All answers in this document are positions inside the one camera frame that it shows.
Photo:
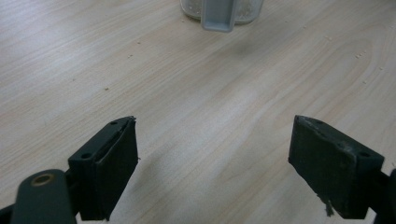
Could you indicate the clear seasoning jar grey lid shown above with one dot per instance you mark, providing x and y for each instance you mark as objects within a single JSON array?
[{"x": 218, "y": 15}]

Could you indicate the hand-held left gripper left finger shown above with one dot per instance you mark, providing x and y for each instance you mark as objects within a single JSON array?
[{"x": 109, "y": 168}]

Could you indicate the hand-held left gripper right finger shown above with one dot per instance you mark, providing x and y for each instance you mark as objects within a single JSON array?
[{"x": 333, "y": 168}]

